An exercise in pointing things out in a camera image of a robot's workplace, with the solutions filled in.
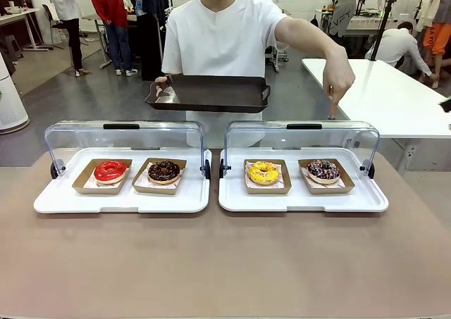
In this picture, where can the kraft paper donut tray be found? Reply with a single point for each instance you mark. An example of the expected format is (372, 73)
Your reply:
(267, 190)
(331, 190)
(82, 188)
(148, 190)

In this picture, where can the chocolate donut colourful sprinkles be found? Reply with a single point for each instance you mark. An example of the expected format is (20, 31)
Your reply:
(317, 174)

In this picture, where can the dark brown serving tray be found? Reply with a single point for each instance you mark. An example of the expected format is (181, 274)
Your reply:
(211, 93)

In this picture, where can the person's left forearm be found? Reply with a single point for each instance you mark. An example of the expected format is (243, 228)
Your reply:
(310, 34)

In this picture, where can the yellow glazed donut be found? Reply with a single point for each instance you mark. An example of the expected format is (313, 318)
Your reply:
(255, 174)

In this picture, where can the person in white t-shirt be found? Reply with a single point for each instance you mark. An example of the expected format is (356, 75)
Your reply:
(218, 41)

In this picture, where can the chocolate donut with nuts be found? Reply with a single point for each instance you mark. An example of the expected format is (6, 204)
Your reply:
(158, 174)

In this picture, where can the red glazed donut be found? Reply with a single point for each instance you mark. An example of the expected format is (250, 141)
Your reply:
(105, 173)

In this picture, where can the person's left hand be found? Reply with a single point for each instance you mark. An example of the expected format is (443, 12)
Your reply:
(338, 76)

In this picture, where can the person's right hand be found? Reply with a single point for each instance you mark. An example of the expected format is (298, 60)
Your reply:
(160, 80)

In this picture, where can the white side table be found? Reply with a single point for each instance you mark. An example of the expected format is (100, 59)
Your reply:
(387, 97)

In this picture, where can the mannequin with orange shorts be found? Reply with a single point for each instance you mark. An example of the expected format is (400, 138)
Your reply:
(437, 34)

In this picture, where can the bystander in white shirt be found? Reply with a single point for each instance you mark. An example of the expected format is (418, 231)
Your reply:
(398, 44)

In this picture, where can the black tripod pole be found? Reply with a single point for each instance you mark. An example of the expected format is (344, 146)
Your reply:
(384, 19)

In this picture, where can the white background workbench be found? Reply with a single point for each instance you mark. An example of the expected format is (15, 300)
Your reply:
(366, 22)

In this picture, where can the mannequin with grey skirt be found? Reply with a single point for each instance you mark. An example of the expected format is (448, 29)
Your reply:
(343, 16)

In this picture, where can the white display case base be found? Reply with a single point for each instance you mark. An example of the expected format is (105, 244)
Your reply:
(299, 201)
(123, 203)

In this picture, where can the hanging dark clothes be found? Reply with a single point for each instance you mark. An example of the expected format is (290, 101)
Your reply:
(151, 34)

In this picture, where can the bystander in red jacket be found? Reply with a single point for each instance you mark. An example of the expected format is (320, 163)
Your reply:
(107, 2)

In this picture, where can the bystander in white coat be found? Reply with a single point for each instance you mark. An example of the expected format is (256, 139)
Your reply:
(65, 2)

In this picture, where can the grey office chair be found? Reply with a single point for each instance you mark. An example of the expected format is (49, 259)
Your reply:
(51, 19)

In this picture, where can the white background desk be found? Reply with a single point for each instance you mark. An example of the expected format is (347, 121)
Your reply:
(21, 14)

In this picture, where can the white cylindrical air purifier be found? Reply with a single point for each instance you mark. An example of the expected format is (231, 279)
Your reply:
(10, 107)

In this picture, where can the grey plastic stool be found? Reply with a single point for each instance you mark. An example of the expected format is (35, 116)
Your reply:
(10, 46)

